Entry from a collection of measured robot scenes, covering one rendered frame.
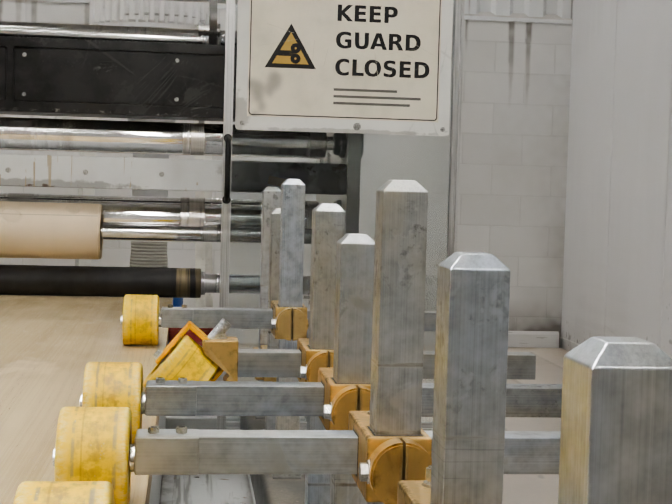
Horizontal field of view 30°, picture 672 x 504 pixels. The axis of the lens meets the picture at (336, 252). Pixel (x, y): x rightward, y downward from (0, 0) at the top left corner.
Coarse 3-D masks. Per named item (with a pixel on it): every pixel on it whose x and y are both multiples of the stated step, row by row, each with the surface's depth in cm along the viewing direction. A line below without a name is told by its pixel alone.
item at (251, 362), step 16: (240, 352) 149; (256, 352) 149; (272, 352) 149; (288, 352) 149; (432, 352) 153; (512, 352) 155; (528, 352) 155; (240, 368) 149; (256, 368) 149; (272, 368) 149; (288, 368) 149; (432, 368) 151; (512, 368) 153; (528, 368) 153
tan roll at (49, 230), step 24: (0, 216) 269; (24, 216) 270; (48, 216) 270; (72, 216) 271; (96, 216) 272; (0, 240) 269; (24, 240) 270; (48, 240) 270; (72, 240) 271; (96, 240) 271; (144, 240) 278; (168, 240) 278; (192, 240) 279; (216, 240) 279
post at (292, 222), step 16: (288, 192) 194; (304, 192) 194; (288, 208) 194; (304, 208) 194; (288, 224) 194; (304, 224) 195; (288, 240) 194; (288, 256) 195; (288, 272) 195; (288, 288) 195; (288, 304) 195; (288, 416) 196
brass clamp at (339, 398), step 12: (324, 372) 127; (324, 384) 125; (336, 384) 120; (348, 384) 120; (360, 384) 120; (324, 396) 124; (336, 396) 119; (348, 396) 118; (360, 396) 118; (324, 408) 119; (336, 408) 118; (348, 408) 118; (360, 408) 118; (324, 420) 124; (336, 420) 118
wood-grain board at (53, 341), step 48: (0, 336) 204; (48, 336) 206; (96, 336) 208; (0, 384) 157; (48, 384) 158; (0, 432) 128; (48, 432) 128; (0, 480) 107; (48, 480) 108; (144, 480) 109
